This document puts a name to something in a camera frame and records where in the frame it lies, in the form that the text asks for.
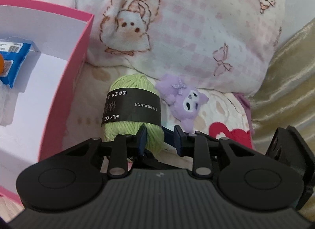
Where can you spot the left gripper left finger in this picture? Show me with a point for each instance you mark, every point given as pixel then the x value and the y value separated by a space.
pixel 124 147

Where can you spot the purple plush toy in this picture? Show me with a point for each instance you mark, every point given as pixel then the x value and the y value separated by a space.
pixel 183 100

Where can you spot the white tissue pack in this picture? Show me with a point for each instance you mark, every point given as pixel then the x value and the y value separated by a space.
pixel 169 124

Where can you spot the blue wipes packet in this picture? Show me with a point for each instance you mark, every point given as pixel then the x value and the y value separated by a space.
pixel 14 52

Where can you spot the orange makeup sponge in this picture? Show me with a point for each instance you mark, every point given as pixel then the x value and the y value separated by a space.
pixel 2 64

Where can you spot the green yarn ball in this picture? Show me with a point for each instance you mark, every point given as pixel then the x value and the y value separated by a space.
pixel 132 101

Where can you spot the pink checkered pillow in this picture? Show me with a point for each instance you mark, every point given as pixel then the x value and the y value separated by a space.
pixel 223 45

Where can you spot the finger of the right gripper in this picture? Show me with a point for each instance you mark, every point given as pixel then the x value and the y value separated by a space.
pixel 209 138
pixel 169 137

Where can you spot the pink cardboard box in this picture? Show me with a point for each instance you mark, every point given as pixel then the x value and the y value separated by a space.
pixel 39 103

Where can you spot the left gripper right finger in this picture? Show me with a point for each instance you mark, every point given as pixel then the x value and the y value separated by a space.
pixel 196 147

